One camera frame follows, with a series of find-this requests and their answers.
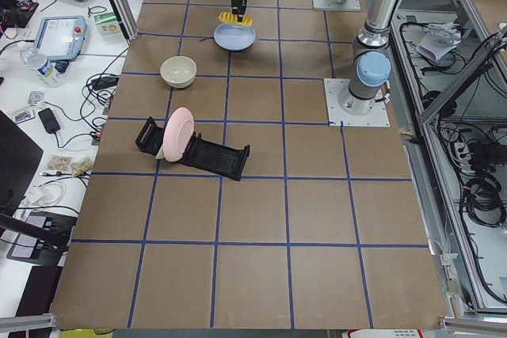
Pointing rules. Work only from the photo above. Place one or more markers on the striped bread loaf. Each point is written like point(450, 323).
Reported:
point(234, 19)

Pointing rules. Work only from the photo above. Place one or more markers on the pink plate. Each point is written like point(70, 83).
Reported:
point(179, 130)

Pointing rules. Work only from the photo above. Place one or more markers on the plastic water bottle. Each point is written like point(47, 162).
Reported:
point(41, 66)

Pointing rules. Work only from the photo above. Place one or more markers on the cream ceramic bowl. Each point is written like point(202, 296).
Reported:
point(178, 71)

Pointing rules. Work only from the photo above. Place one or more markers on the black power adapter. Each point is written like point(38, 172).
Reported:
point(49, 121)

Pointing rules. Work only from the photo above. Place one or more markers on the black dish rack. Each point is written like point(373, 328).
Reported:
point(198, 153)

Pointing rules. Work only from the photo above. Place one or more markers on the blue plate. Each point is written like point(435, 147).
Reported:
point(234, 37)

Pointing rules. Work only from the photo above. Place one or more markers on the green white box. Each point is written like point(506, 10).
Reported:
point(106, 24)

